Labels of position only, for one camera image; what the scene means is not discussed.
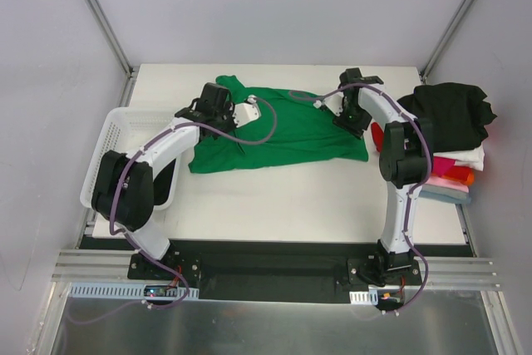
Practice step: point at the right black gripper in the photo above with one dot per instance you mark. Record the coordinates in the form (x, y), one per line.
(349, 125)

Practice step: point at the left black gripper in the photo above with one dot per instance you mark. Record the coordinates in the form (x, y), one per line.
(227, 123)

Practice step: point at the green t shirt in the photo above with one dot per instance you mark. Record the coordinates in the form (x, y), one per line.
(303, 134)

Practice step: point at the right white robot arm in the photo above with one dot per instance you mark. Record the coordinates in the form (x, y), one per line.
(404, 162)

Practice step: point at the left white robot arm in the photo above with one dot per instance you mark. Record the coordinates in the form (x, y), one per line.
(126, 187)

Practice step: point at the white plastic laundry basket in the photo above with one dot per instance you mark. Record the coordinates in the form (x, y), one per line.
(125, 129)

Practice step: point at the black t shirt in basket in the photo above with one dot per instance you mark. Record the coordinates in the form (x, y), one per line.
(163, 184)

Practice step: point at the folded magenta t shirt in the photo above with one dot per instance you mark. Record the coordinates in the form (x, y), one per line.
(441, 165)

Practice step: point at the folded grey t shirt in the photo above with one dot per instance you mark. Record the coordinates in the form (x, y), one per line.
(443, 194)

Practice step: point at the folded black t shirt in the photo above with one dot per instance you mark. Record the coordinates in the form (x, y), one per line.
(459, 114)

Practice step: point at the folded pink t shirt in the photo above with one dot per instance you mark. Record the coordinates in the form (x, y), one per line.
(448, 184)

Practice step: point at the folded red t shirt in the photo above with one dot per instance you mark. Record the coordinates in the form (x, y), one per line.
(377, 137)

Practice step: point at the folded white t shirt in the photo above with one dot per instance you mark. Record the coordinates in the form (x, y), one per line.
(475, 159)

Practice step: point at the folded orange t shirt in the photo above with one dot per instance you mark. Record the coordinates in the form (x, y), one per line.
(464, 175)

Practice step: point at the folded light blue t shirt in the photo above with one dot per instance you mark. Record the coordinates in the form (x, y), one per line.
(445, 198)

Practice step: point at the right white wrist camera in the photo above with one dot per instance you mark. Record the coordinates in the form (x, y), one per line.
(333, 103)

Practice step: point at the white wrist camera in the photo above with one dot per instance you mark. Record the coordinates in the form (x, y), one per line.
(246, 112)
(333, 103)

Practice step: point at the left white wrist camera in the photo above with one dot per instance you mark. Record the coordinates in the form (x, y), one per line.
(246, 112)

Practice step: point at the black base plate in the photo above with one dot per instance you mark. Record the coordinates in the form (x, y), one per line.
(264, 271)

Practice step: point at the aluminium front rail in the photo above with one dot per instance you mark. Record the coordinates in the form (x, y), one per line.
(105, 266)

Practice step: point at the left aluminium frame post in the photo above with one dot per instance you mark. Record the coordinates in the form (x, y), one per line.
(109, 34)

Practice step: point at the aluminium frame post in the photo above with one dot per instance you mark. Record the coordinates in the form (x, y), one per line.
(458, 17)
(109, 34)

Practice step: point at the right aluminium frame post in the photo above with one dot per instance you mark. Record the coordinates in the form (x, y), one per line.
(458, 17)

